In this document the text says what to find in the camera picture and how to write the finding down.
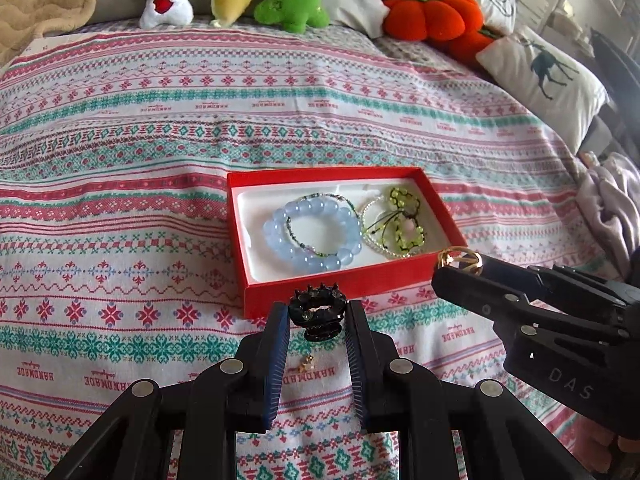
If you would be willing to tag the lilac crumpled cloth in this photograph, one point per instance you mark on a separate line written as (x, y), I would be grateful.
(608, 197)

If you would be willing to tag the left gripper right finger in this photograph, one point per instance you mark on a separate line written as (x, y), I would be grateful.
(444, 430)

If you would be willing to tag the gold rings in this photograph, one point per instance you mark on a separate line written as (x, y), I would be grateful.
(460, 259)

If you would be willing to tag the patterned handmade bedspread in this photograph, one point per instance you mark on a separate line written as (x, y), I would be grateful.
(116, 145)

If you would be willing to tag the small gold earring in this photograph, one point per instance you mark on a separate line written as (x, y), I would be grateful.
(306, 364)

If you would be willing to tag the red jewelry box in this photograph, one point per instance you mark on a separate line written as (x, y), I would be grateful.
(367, 230)

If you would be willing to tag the person right hand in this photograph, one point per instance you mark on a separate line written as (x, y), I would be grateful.
(592, 445)

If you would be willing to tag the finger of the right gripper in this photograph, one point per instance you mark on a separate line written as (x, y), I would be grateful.
(480, 289)

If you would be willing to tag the orange pumpkin plush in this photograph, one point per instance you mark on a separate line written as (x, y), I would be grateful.
(454, 27)

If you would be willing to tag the white deer pillow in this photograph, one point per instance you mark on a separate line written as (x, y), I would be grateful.
(559, 90)

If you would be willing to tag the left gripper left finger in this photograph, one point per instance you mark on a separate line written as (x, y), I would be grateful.
(134, 437)

